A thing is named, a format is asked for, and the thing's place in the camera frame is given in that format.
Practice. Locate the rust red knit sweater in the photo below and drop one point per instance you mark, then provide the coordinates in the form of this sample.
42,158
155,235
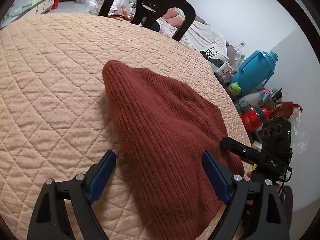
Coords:
164,127

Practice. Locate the white bed sheet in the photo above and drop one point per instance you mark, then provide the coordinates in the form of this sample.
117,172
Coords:
199,36

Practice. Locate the green frog toy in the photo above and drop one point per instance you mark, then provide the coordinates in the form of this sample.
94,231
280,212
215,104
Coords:
234,88

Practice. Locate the peach quilted table cover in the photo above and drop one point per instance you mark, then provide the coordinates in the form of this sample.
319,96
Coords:
55,120

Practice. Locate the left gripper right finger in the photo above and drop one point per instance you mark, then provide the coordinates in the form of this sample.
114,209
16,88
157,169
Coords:
266,217

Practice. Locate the blue thermos jug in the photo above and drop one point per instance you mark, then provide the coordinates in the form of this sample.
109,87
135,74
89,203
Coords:
255,71

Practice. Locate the red thermos on floor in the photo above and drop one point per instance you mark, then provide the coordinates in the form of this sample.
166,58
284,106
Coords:
55,4

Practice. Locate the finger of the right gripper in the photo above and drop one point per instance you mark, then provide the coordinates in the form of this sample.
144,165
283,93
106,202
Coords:
247,152

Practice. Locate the white plastic bag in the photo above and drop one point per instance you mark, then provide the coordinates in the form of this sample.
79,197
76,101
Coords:
120,8

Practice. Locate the red round bottle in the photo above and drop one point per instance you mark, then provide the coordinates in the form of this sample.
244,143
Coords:
254,119

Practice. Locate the person's right hand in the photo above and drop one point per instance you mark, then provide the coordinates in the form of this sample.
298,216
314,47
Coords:
249,200

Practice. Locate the white low tv cabinet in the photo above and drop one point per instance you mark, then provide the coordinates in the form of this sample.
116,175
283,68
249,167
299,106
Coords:
34,7

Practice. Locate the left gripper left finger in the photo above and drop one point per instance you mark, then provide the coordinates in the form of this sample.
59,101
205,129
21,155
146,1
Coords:
50,219

